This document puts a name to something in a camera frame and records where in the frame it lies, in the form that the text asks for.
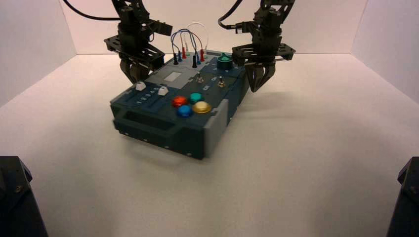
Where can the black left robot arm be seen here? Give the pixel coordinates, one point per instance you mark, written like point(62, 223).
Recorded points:
point(132, 19)

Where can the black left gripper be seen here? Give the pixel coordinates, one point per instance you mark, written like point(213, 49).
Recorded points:
point(137, 50)

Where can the grey and blue task box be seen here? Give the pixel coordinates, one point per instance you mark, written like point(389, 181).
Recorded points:
point(157, 130)

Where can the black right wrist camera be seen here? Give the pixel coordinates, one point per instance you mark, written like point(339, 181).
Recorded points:
point(245, 27)

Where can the blue push button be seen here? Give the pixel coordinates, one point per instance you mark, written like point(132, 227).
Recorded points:
point(184, 111)

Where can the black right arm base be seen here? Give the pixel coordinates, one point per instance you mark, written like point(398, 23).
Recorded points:
point(407, 202)

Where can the orange push button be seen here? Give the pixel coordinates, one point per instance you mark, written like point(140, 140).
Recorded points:
point(179, 101)

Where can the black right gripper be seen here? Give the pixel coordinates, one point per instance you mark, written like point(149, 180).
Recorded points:
point(262, 54)

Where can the yellow push button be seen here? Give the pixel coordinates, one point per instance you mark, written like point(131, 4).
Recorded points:
point(201, 107)

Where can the metal toggle switch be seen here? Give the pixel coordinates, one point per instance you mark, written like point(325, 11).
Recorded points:
point(199, 79)
point(221, 83)

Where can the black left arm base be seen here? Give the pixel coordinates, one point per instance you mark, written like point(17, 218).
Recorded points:
point(16, 202)

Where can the white slider knob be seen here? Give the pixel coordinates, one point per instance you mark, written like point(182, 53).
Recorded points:
point(162, 90)
point(140, 86)

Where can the green rotary knob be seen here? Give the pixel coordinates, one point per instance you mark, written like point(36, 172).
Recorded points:
point(225, 62)

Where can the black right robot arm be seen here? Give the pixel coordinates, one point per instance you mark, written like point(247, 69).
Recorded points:
point(273, 19)

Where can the teal push button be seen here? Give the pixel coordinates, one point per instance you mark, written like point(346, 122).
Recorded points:
point(196, 97)

